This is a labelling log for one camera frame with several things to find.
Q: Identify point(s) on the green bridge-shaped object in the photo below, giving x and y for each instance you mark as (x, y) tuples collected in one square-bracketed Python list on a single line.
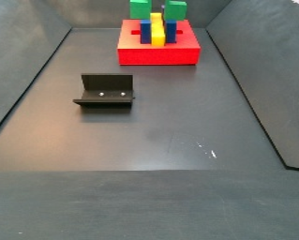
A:
[(175, 9)]

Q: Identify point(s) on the yellow long bar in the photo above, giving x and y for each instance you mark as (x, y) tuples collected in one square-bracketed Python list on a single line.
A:
[(157, 25)]

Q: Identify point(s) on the blue block right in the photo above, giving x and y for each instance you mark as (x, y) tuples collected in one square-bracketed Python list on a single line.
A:
[(170, 31)]

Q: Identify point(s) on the red base board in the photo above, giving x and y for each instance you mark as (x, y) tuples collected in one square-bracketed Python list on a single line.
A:
[(135, 54)]

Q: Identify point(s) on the black angled fixture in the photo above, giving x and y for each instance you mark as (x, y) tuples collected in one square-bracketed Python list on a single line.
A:
[(106, 89)]

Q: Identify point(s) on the blue block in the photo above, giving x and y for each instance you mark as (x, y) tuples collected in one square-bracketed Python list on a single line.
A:
[(170, 31), (145, 32)]

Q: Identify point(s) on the blue block left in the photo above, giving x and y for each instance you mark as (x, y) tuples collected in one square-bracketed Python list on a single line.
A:
[(145, 32)]

